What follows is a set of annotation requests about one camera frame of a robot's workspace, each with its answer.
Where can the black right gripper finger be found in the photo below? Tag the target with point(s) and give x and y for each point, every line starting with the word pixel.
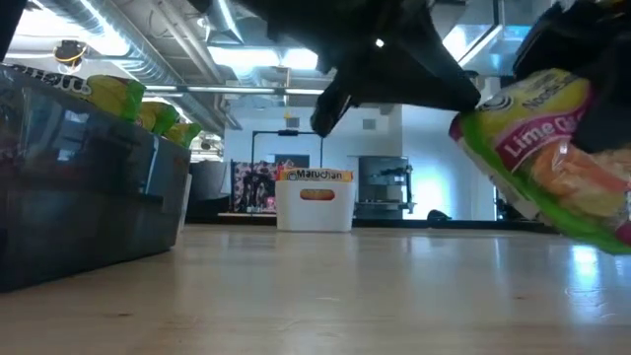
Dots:
pixel 611 113

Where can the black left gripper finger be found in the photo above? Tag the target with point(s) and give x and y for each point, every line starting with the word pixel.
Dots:
pixel 409 79
pixel 328 113

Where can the red ramen noodle pack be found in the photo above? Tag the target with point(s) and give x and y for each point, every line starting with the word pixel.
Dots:
pixel 317 194
pixel 318 175

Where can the black plastic bin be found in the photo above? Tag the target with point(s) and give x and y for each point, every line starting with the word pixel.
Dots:
pixel 74 222

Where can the dark equipment cabinet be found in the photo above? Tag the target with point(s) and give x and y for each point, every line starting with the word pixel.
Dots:
pixel 379 170

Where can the suspended linear light bar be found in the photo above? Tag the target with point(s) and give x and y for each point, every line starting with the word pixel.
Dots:
pixel 236 90

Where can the white plastic bin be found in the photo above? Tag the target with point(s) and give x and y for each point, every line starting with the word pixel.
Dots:
pixel 296 217

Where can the patterned fabric screen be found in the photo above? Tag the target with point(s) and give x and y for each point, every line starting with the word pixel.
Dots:
pixel 244 185

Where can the black ceiling spotlight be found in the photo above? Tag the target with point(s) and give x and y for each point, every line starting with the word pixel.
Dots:
pixel 206 144

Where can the grey partition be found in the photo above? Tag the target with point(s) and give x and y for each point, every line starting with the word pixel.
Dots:
pixel 209 187

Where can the black gantry frame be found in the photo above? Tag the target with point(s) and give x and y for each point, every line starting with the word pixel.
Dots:
pixel 287 132

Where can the dark wall screen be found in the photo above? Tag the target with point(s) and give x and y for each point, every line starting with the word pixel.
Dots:
pixel 296 160

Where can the narrow silver ventilation duct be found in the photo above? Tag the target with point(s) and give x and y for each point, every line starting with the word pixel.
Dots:
pixel 219 22

